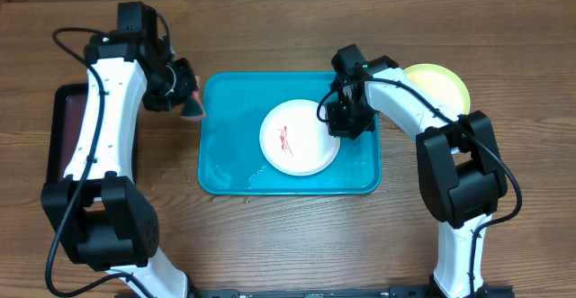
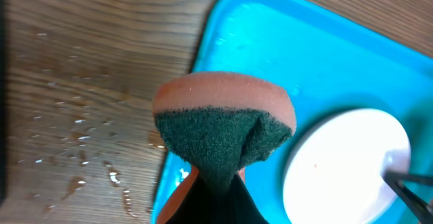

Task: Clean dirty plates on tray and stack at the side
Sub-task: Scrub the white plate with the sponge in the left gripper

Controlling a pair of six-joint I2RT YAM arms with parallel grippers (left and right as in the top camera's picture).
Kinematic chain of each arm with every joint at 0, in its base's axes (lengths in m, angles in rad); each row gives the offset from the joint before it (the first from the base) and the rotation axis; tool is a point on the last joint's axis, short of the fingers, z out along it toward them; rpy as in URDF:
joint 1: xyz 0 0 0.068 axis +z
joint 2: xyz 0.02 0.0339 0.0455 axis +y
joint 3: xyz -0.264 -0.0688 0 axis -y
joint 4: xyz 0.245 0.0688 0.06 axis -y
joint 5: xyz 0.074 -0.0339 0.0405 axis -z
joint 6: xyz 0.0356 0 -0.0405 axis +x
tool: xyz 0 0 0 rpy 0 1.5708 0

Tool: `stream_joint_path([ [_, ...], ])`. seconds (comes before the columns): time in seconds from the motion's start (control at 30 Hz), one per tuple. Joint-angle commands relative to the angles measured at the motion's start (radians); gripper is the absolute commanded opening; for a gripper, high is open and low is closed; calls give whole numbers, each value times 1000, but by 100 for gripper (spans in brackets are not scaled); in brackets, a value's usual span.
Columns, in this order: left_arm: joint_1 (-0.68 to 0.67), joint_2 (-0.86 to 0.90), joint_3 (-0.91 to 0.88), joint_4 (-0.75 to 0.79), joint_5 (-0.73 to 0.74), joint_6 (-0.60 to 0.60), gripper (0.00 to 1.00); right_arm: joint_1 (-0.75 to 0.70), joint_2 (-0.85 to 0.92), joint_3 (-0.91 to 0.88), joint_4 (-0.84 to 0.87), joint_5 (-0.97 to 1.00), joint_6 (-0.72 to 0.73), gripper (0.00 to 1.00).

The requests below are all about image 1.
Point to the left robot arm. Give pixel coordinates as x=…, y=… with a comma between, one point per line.
x=90, y=197

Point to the green and red sponge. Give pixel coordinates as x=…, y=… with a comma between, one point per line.
x=193, y=109

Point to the white plastic plate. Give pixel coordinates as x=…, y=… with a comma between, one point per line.
x=295, y=141

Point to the black rectangular sponge tray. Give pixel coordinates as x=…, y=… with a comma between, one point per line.
x=68, y=112

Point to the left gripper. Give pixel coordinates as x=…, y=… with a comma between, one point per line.
x=187, y=84

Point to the teal plastic serving tray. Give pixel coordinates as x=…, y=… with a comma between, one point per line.
x=231, y=161

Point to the yellow-green plastic plate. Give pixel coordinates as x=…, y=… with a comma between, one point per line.
x=442, y=84

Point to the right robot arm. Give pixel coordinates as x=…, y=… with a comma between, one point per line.
x=460, y=174

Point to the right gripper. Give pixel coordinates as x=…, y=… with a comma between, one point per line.
x=338, y=130

